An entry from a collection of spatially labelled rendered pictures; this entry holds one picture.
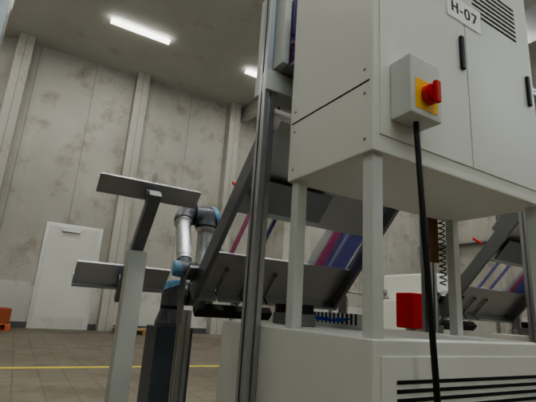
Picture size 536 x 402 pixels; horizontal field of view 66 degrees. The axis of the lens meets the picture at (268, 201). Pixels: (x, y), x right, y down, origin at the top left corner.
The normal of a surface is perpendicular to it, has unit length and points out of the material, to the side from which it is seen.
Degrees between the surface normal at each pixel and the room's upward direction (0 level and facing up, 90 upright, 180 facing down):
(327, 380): 90
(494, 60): 90
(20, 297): 90
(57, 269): 90
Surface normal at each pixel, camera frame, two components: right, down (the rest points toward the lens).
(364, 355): -0.85, -0.18
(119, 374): 0.49, -0.19
